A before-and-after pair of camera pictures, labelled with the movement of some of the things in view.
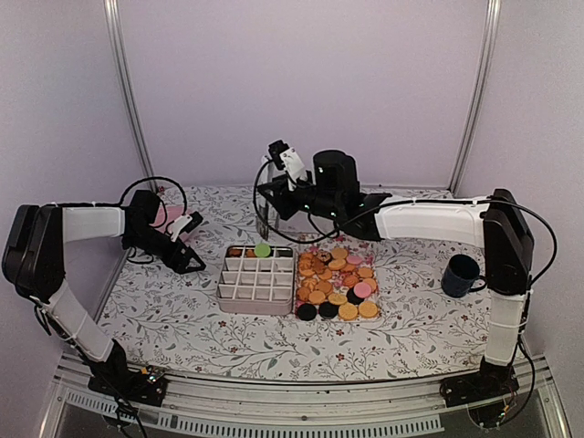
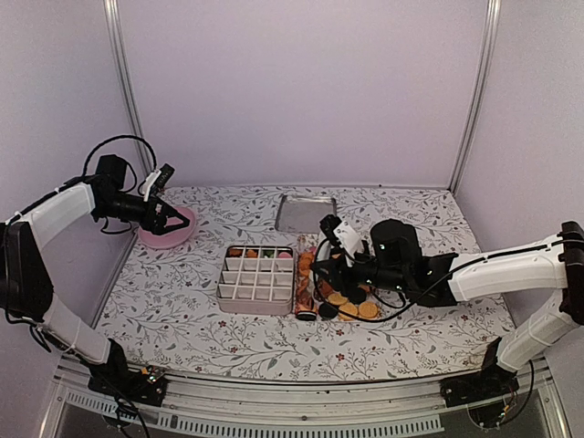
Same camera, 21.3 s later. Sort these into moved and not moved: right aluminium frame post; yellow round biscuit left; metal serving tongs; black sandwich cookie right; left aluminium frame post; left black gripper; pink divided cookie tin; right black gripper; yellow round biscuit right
Moved: metal serving tongs; right black gripper; left black gripper
Not moved: yellow round biscuit left; left aluminium frame post; yellow round biscuit right; pink divided cookie tin; black sandwich cookie right; right aluminium frame post
